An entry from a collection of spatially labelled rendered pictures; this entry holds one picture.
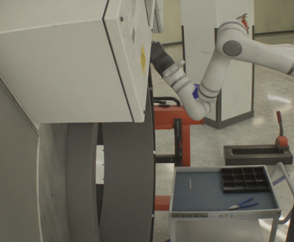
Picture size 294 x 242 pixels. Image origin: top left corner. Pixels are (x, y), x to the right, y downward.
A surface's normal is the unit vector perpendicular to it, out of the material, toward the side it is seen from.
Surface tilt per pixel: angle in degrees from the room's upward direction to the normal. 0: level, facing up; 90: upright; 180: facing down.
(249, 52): 113
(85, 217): 72
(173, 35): 90
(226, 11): 90
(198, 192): 0
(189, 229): 0
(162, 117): 90
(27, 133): 90
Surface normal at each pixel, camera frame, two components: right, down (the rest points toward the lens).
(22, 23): -0.13, -0.55
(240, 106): 0.53, 0.27
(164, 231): -0.07, -0.93
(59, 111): -0.07, 0.84
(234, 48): -0.16, 0.67
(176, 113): -0.13, 0.36
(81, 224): -0.15, 0.10
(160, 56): -0.07, -0.28
